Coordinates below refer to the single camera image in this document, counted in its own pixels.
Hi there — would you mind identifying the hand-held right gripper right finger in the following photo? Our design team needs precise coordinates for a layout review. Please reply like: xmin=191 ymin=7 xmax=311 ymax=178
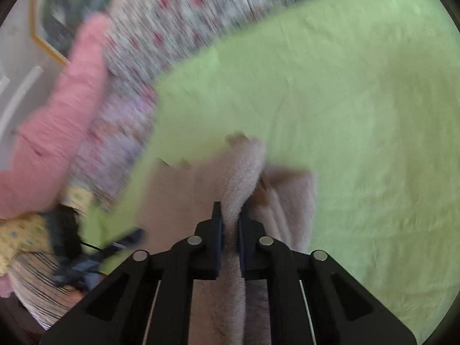
xmin=237 ymin=210 xmax=417 ymax=345

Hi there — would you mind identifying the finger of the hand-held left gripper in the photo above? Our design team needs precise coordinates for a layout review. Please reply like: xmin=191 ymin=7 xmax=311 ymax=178
xmin=102 ymin=227 xmax=146 ymax=258

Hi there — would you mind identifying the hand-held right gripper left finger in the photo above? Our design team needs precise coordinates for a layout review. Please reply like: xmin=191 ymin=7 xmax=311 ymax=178
xmin=39 ymin=201 xmax=225 ymax=345

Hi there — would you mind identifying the beige patterned knit sweater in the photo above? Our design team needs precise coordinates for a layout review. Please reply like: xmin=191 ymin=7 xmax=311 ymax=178
xmin=138 ymin=133 xmax=317 ymax=345

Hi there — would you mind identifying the plaid cloth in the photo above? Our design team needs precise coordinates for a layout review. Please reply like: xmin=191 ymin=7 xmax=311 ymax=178
xmin=9 ymin=252 xmax=87 ymax=331

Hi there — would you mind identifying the yellow patterned cloth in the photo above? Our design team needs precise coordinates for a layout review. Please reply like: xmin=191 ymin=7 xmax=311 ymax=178
xmin=0 ymin=187 xmax=94 ymax=275

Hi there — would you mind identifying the pastel floral crumpled cloth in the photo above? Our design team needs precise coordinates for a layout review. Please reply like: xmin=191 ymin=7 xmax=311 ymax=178
xmin=68 ymin=75 xmax=159 ymax=212

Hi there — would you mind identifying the pink blanket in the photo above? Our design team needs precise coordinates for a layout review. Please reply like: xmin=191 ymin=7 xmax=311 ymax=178
xmin=0 ymin=16 xmax=112 ymax=220

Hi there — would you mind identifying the green bed sheet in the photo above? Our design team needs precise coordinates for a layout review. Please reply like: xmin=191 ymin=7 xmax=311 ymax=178
xmin=81 ymin=0 xmax=459 ymax=335

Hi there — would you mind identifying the gold framed dark picture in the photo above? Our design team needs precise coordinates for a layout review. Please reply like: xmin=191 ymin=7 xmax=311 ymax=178
xmin=30 ymin=0 xmax=119 ymax=67

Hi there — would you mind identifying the white duvet with pink flowers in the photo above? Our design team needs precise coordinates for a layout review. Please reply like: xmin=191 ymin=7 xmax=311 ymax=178
xmin=104 ymin=0 xmax=432 ymax=90

